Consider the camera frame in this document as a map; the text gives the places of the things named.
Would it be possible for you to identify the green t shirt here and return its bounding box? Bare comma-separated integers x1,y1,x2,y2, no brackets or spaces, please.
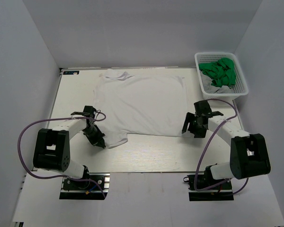
198,58,236,88

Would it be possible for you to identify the grey t shirt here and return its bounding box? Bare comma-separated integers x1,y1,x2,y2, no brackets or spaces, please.
201,75,233,94

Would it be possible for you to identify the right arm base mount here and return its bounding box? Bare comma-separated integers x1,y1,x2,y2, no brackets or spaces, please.
183,166,234,201

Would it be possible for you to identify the white plastic basket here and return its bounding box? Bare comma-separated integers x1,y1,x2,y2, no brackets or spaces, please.
195,52,249,101

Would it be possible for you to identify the blue label sticker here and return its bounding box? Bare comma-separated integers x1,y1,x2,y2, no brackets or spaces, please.
63,70,80,75

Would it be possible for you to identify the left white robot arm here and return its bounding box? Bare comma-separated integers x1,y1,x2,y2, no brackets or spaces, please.
33,105,106,189

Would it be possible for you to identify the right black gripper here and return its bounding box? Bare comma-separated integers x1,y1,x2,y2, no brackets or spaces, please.
182,112,207,139

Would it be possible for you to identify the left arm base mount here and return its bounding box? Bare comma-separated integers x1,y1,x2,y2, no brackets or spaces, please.
59,167,110,201

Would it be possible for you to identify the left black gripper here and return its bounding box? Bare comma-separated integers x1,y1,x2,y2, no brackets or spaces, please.
82,124,106,148

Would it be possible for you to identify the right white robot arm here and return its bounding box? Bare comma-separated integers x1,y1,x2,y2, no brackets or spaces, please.
182,100,271,192

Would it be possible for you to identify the white t shirt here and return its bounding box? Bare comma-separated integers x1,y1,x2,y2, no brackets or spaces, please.
93,69,188,148

